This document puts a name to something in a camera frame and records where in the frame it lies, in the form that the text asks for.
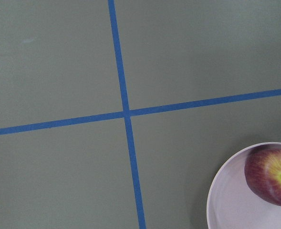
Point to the red yellow apple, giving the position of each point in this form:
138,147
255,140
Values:
263,174

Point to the pink plate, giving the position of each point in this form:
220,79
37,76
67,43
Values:
232,205

